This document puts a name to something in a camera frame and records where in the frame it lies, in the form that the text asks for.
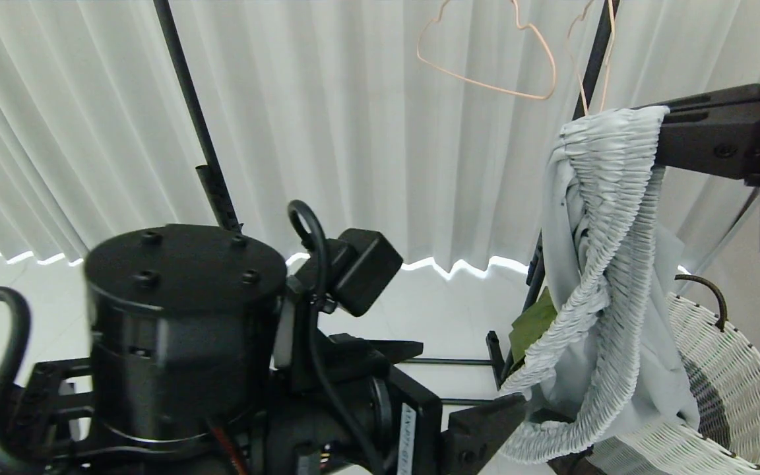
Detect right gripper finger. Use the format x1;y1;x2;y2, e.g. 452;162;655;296
637;84;760;119
654;106;760;180

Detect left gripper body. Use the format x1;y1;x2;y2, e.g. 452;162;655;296
274;366;445;475

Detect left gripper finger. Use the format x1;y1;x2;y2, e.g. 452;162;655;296
445;394;529;475
354;338;425;365

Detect pale grey shorts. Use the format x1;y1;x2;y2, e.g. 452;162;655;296
497;106;703;464

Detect pink clothes hanger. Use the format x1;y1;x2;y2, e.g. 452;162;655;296
416;0;557;101
567;0;618;118

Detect white laundry basket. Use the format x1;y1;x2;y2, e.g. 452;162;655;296
548;274;760;475

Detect black clothes rack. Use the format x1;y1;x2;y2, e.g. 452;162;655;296
154;0;620;406

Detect white curtain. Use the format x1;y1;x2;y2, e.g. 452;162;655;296
0;0;760;274

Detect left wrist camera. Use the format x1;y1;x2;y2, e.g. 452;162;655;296
291;228;405;360

